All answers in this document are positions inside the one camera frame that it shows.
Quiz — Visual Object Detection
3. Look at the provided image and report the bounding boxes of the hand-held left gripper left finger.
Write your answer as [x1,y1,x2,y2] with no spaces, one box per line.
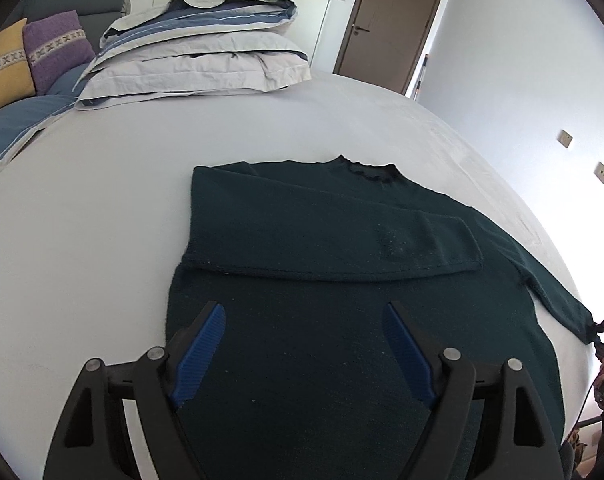
[43,301,228,480]

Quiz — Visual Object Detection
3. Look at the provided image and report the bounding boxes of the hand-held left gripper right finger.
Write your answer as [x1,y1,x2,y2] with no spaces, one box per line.
[382,301,565,480]

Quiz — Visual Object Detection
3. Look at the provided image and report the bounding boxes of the dark green sweater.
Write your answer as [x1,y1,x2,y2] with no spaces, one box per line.
[164,155,595,480]

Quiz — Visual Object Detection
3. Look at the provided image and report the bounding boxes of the bed with white sheet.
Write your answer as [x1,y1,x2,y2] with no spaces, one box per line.
[0,67,600,480]

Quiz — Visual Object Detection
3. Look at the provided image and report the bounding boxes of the orange-tipped pole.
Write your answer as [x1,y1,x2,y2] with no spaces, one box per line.
[414,54,429,102]

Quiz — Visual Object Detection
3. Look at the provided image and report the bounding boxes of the stack of grey pillows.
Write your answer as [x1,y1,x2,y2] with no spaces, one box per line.
[74,34,313,111]

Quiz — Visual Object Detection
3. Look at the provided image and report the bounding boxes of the blue pillow with grey border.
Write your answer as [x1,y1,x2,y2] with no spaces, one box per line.
[0,66,90,181]

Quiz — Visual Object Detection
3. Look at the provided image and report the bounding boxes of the brown door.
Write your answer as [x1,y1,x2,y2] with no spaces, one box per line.
[333,0,450,96]

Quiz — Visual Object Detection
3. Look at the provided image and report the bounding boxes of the purple patterned cushion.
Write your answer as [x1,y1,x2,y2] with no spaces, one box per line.
[22,10,97,96]

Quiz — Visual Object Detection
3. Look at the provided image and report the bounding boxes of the folded blue grey duvet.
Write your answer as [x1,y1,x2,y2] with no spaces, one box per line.
[101,0,299,57]

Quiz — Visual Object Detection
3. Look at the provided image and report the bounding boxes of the yellow patterned cushion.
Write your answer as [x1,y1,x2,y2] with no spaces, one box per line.
[0,18,36,122]

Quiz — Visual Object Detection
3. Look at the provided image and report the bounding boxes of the grey upholstered headboard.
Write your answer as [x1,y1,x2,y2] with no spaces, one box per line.
[0,0,133,61]

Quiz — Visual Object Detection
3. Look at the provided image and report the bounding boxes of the black cable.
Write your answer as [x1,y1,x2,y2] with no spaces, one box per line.
[562,344,603,443]

